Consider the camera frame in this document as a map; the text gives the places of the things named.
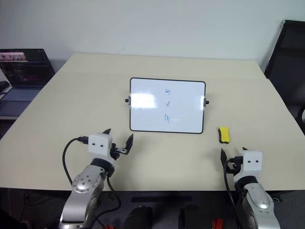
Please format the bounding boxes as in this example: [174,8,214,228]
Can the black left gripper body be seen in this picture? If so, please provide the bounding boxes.
[111,142,127,160]

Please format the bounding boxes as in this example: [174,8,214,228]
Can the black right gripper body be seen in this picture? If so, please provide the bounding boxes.
[226,155,244,175]

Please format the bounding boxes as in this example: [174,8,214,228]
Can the yellow and black eraser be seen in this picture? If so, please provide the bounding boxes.
[217,126,231,145]

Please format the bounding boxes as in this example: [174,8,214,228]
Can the small black-framed whiteboard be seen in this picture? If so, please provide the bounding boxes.
[124,77,211,135]

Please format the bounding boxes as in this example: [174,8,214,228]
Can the dark rounded shape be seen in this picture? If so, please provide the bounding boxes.
[122,206,153,229]

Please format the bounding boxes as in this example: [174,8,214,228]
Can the black office chair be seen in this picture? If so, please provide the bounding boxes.
[264,19,305,131]

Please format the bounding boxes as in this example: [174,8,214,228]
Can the open laptop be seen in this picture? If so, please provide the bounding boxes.
[0,48,56,117]

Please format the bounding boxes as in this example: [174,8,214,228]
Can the black object beside laptop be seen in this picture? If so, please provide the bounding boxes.
[0,81,12,95]

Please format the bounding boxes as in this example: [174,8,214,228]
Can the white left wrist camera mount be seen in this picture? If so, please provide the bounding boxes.
[87,133,120,166]

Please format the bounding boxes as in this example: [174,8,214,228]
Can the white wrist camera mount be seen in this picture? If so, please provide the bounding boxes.
[87,133,120,166]
[233,150,264,183]

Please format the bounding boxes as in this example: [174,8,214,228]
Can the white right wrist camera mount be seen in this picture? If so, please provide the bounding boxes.
[233,150,264,183]

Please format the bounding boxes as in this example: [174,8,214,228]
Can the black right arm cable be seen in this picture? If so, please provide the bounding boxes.
[222,158,242,229]

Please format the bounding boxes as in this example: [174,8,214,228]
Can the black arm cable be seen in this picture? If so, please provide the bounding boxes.
[222,158,242,229]
[62,135,122,226]

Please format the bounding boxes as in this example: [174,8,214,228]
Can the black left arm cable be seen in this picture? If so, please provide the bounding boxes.
[62,135,122,226]

